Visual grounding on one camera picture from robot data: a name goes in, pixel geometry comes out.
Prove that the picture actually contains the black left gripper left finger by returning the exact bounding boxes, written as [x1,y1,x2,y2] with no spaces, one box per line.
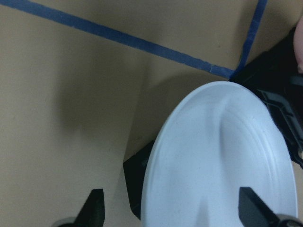
[57,189,105,227]

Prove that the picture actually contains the black plate rack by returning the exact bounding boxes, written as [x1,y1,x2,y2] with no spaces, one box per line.
[123,27,303,218]

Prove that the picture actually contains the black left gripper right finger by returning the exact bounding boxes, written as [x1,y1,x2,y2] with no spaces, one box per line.
[238,187,298,227]

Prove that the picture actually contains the blue plate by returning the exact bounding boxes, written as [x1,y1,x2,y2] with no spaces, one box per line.
[141,81,298,227]

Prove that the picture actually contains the pink plate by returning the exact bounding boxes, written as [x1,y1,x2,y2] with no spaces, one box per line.
[293,17,303,74]

